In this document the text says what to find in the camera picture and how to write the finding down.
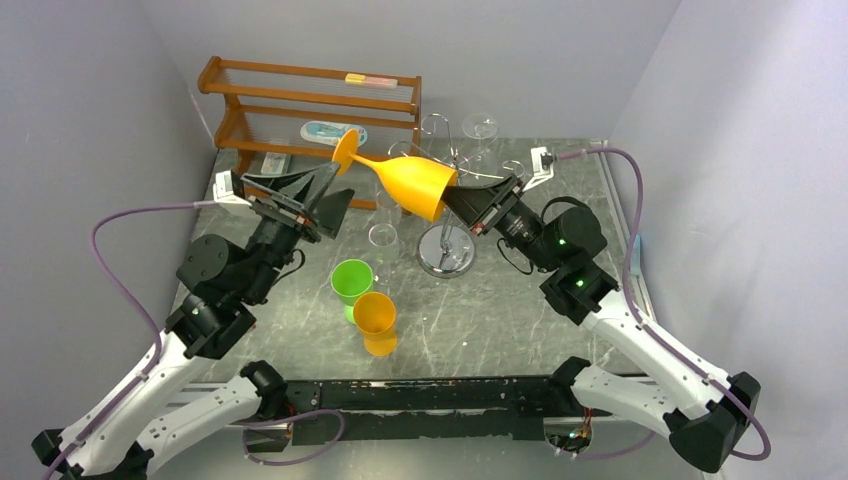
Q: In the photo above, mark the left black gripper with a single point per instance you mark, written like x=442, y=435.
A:
x=305, y=193

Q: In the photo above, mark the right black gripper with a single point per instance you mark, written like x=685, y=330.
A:
x=494, y=211

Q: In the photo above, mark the orange plastic goblet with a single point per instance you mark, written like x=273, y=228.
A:
x=415, y=183
x=374, y=315

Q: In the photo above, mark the clear wine glass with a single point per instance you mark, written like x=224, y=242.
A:
x=483, y=129

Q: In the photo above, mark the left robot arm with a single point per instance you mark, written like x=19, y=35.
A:
x=129, y=433

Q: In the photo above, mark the chrome wine glass rack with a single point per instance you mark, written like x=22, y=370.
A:
x=447, y=250

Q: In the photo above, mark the clear glass near rack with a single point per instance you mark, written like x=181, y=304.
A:
x=386, y=246

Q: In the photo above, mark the wooden shelf rack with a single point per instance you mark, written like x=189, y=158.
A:
x=266, y=105

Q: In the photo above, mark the small white box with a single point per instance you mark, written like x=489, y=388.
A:
x=274, y=164

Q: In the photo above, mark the blue oval package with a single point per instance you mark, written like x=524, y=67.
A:
x=330, y=133

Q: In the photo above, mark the clear glass by shelf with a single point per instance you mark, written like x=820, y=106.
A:
x=388, y=211

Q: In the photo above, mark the green plastic goblet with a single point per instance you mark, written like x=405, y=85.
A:
x=351, y=279

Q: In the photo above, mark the yellow pink eraser bar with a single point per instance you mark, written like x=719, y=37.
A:
x=370, y=81

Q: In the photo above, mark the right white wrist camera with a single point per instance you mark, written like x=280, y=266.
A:
x=542, y=161

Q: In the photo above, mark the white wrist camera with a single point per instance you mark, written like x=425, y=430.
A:
x=542, y=161
x=228, y=193

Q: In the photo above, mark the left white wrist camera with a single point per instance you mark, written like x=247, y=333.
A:
x=228, y=193

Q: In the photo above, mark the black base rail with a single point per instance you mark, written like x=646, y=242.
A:
x=517, y=407

